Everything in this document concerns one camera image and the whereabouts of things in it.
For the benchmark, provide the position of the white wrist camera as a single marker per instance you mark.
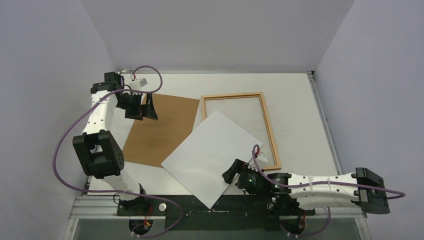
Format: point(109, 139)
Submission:
point(262, 159)
point(138, 83)

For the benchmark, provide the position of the brown cardboard backing board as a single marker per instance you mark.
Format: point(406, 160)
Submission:
point(149, 141)

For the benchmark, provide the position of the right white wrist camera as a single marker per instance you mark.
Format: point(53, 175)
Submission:
point(262, 159)

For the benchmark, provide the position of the printed plant photo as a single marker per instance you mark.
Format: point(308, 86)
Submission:
point(200, 160)

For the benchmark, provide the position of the wooden picture frame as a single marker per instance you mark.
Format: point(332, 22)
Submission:
point(277, 163)

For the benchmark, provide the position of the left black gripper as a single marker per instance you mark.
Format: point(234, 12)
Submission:
point(144, 110)

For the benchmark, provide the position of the aluminium rail front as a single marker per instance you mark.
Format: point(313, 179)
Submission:
point(103, 207)

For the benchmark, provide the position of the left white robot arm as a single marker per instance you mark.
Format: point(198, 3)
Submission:
point(99, 153)

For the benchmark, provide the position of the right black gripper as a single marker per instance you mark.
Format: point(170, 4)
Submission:
point(237, 172)

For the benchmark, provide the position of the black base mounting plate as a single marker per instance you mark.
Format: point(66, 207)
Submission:
point(229, 213)

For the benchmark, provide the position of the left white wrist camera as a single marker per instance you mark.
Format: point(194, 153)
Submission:
point(138, 83)

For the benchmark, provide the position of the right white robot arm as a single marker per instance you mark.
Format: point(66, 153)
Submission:
point(289, 194)

